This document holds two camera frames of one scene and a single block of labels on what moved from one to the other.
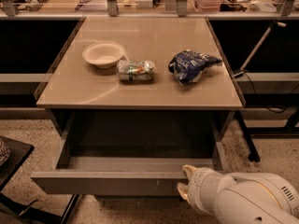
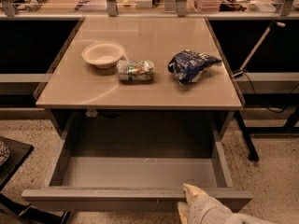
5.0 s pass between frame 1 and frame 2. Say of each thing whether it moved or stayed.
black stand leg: stayed
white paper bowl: stayed
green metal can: stayed
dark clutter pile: stayed
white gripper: moved
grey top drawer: moved
